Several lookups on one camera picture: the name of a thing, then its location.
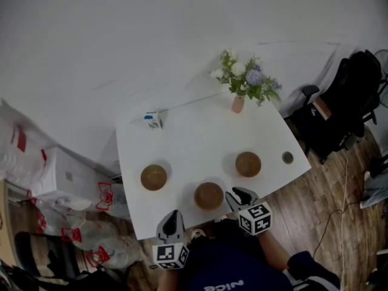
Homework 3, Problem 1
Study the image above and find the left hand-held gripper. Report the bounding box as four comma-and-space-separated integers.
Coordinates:
152, 210, 190, 271

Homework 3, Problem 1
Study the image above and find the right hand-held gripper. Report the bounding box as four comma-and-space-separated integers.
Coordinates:
224, 186, 273, 236

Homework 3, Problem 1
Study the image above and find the pink vase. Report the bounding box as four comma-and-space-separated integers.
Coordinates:
232, 95, 245, 114

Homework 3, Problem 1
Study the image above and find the black mesh office chair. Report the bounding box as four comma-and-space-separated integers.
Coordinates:
292, 58, 367, 165
348, 49, 383, 139

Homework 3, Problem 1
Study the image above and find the white and blue flower bouquet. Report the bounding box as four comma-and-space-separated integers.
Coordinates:
209, 47, 283, 107

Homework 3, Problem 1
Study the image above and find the small white carton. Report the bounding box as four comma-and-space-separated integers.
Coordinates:
143, 111, 164, 130

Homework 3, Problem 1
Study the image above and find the black cable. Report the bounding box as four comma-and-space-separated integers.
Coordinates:
312, 201, 362, 261

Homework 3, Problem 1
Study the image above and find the black standing fan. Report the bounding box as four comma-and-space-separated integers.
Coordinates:
374, 49, 388, 109

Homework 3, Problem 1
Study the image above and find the brown cardboard box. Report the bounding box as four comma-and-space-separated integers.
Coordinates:
312, 97, 332, 121

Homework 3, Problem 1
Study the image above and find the person's right forearm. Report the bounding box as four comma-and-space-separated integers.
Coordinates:
256, 230, 292, 273

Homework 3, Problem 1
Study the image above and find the person's left forearm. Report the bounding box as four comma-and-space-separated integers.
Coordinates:
156, 267, 180, 291

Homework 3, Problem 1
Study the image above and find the white table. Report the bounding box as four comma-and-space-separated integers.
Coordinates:
116, 89, 313, 241

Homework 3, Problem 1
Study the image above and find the person's navy shirt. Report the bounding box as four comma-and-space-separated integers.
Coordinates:
177, 218, 341, 291

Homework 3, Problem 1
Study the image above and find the clear bag of empty bottles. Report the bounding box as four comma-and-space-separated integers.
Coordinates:
0, 98, 59, 191

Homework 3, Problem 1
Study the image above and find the pile of clear water bottles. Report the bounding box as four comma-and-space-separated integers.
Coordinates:
25, 182, 144, 270

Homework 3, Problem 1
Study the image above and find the white water dispenser box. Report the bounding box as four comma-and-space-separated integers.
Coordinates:
33, 145, 122, 203

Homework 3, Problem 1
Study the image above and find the light wooden cabinet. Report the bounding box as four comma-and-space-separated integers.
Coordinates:
0, 179, 19, 267

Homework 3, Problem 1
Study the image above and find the brown ceramic bowl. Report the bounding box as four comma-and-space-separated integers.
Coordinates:
194, 182, 225, 211
235, 151, 262, 178
140, 164, 168, 191

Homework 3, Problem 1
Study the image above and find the white cable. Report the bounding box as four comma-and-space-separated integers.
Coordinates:
338, 149, 350, 288

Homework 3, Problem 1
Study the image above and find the black office chair with headrest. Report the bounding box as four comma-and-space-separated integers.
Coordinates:
13, 231, 132, 291

